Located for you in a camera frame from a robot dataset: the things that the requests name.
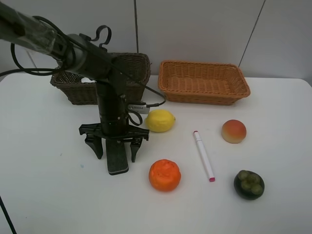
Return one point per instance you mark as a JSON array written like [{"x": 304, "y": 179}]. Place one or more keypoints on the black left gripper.
[{"x": 114, "y": 121}]

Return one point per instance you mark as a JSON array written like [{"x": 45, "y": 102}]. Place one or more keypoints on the black felt whiteboard eraser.
[{"x": 117, "y": 162}]

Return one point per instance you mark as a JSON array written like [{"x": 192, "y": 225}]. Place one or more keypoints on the yellow lemon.
[{"x": 160, "y": 121}]

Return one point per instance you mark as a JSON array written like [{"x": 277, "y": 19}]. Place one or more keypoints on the orange tangerine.
[{"x": 164, "y": 175}]

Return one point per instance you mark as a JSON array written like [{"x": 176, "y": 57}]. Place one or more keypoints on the white pink-capped marker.
[{"x": 204, "y": 157}]

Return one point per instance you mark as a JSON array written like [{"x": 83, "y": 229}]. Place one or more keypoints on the orange-red peach half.
[{"x": 233, "y": 131}]

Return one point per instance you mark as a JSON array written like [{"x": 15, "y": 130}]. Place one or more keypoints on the dark green mangosteen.
[{"x": 249, "y": 185}]

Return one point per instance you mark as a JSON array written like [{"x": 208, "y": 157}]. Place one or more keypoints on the white tube blue cap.
[{"x": 87, "y": 80}]

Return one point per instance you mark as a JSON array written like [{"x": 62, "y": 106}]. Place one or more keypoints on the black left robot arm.
[{"x": 77, "y": 54}]

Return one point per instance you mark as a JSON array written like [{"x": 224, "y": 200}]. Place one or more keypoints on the dark brown wicker basket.
[{"x": 84, "y": 93}]

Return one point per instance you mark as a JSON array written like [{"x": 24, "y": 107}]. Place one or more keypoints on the orange wicker basket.
[{"x": 202, "y": 82}]

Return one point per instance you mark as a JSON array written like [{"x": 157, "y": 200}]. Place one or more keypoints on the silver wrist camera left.
[{"x": 141, "y": 109}]

